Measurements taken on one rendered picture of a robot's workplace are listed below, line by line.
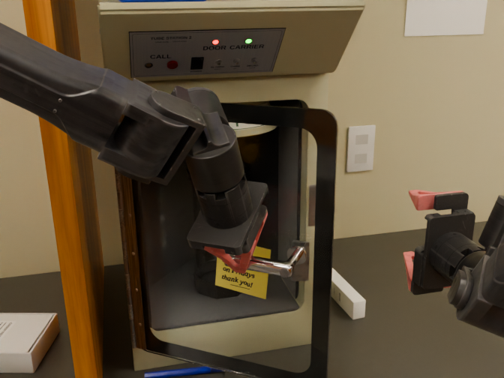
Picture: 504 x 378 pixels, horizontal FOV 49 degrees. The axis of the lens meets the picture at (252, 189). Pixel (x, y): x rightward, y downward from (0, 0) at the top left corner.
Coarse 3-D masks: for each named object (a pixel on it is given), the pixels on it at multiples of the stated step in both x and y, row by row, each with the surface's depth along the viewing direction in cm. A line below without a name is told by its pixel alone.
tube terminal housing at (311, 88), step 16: (112, 0) 71; (208, 0) 74; (224, 0) 74; (160, 80) 76; (176, 80) 76; (192, 80) 77; (208, 80) 77; (224, 80) 78; (240, 80) 79; (256, 80) 79; (272, 80) 80; (288, 80) 80; (304, 80) 81; (320, 80) 81; (224, 96) 79; (240, 96) 79; (256, 96) 80; (272, 96) 80; (288, 96) 81; (304, 96) 82; (320, 96) 82; (144, 352) 89; (144, 368) 90
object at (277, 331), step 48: (240, 144) 69; (288, 144) 67; (336, 144) 64; (144, 192) 77; (192, 192) 74; (288, 192) 69; (144, 240) 79; (288, 240) 71; (144, 288) 82; (192, 288) 79; (288, 288) 73; (192, 336) 82; (240, 336) 78; (288, 336) 75
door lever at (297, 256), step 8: (296, 248) 70; (232, 256) 69; (240, 256) 69; (256, 256) 69; (288, 256) 71; (296, 256) 69; (304, 256) 70; (248, 264) 68; (256, 264) 68; (264, 264) 67; (272, 264) 67; (280, 264) 67; (288, 264) 67; (296, 264) 71; (264, 272) 68; (272, 272) 67; (280, 272) 66; (288, 272) 66
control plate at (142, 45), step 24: (144, 48) 67; (168, 48) 68; (192, 48) 69; (216, 48) 69; (240, 48) 70; (264, 48) 71; (144, 72) 71; (168, 72) 72; (192, 72) 73; (216, 72) 74; (240, 72) 75
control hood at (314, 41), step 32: (256, 0) 71; (288, 0) 66; (320, 0) 66; (352, 0) 67; (128, 32) 64; (288, 32) 69; (320, 32) 70; (352, 32) 72; (128, 64) 69; (288, 64) 75; (320, 64) 77
